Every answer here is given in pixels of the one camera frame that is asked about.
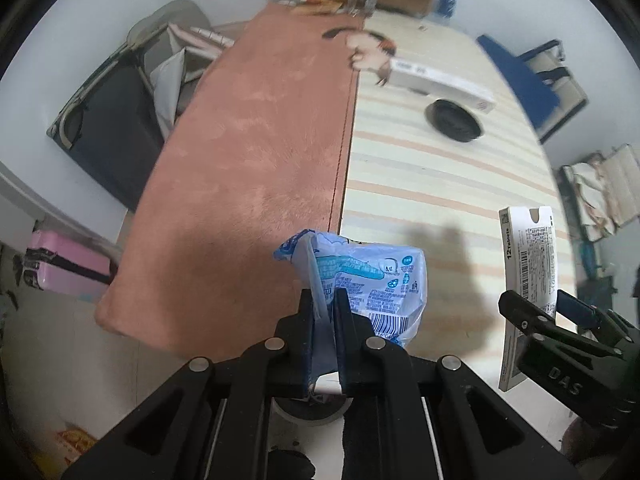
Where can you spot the pink tablecloth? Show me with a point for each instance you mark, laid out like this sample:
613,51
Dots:
240,170

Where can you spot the cream cushion chair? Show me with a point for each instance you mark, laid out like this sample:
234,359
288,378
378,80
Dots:
605,190

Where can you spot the blue plastic item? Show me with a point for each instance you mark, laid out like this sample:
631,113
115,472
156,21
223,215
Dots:
590,260

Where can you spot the grey chair with cloths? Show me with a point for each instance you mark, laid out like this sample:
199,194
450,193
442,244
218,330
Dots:
175,60

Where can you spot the white round trash bin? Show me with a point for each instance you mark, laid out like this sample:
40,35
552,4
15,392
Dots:
312,405

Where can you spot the white medicine box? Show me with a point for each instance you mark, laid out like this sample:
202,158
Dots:
530,260

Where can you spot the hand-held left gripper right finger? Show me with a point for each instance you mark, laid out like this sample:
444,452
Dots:
345,350

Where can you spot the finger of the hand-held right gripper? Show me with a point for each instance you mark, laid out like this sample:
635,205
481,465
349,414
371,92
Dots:
580,310
525,312

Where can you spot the orange packet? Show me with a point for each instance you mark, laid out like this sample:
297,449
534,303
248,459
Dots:
77,440

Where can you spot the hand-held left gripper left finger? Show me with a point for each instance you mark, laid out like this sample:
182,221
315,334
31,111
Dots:
300,350

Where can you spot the blue plastic wrapper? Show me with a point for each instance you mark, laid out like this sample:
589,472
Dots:
370,280

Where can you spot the blue cushion chair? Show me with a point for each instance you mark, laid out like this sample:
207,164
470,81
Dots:
530,80

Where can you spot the pink suitcase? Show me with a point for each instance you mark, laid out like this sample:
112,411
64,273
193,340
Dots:
65,265

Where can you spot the dark folding bed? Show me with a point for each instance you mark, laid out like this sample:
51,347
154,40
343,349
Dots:
105,130

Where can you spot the long white box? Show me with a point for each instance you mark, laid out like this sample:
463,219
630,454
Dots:
440,82

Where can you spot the striped cream tablecloth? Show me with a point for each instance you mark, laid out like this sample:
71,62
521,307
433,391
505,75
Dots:
425,185

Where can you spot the black round dish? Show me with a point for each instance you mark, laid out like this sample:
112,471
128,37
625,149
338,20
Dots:
454,120

